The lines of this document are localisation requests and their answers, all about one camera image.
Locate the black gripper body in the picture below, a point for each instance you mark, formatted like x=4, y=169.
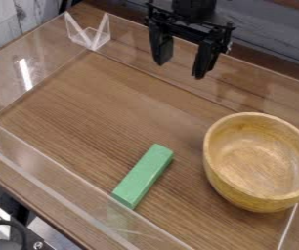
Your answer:
x=191, y=20

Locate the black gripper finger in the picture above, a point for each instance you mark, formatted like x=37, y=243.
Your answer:
x=161, y=43
x=205, y=58

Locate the green rectangular block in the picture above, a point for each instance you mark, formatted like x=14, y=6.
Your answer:
x=141, y=177

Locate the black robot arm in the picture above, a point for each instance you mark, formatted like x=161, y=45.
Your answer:
x=188, y=19

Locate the light wooden bowl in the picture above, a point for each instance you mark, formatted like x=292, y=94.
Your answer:
x=251, y=161

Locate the clear acrylic corner bracket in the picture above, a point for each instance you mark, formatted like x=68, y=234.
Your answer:
x=89, y=37

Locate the clear acrylic front wall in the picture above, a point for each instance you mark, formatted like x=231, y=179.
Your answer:
x=72, y=204

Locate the black metal bracket with bolt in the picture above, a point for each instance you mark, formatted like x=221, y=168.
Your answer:
x=36, y=242

